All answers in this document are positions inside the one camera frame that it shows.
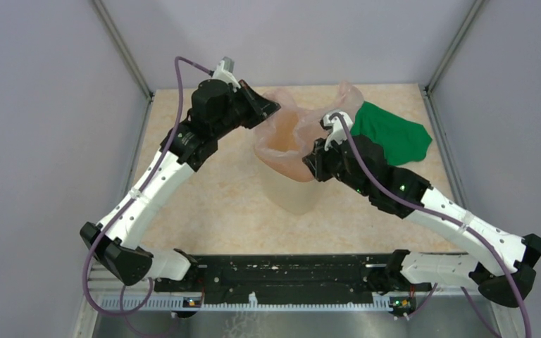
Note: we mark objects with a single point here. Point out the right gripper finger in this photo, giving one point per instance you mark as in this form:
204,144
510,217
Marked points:
315,166
319,146

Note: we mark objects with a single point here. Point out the beige plastic trash bin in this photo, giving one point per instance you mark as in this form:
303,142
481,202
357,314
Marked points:
295,197

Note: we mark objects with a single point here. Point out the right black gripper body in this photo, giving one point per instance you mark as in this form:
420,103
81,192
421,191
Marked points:
331,165

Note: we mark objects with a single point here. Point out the right aluminium frame post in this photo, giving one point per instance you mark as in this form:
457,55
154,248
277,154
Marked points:
466,24

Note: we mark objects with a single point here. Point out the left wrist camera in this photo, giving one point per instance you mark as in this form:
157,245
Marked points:
223,71

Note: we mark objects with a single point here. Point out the left aluminium frame post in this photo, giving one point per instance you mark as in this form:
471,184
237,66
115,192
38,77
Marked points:
121,47

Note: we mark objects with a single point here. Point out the white cable duct strip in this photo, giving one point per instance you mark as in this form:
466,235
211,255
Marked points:
196,303

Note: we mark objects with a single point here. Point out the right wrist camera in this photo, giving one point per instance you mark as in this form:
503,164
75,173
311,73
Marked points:
337,123

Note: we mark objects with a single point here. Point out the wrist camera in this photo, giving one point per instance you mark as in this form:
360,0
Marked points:
223,71
337,123

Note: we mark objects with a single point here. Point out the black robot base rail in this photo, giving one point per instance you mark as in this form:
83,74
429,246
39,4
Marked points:
312,279

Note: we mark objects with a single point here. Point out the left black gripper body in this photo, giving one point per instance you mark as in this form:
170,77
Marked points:
236,114

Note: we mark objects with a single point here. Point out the green cloth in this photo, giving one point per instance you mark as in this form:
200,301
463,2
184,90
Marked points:
403,141

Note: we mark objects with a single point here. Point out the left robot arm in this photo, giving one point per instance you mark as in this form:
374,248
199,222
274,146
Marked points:
116,238

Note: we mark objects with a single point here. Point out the aluminium frame post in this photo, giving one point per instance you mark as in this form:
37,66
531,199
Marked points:
121,47
466,24

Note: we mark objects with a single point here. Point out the pink plastic trash bag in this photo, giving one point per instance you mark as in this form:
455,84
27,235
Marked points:
288,135

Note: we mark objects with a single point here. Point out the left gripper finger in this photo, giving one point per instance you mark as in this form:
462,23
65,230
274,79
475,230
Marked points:
260,106
249,118

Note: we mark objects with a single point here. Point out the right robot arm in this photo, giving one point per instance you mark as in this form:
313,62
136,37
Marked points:
492,261

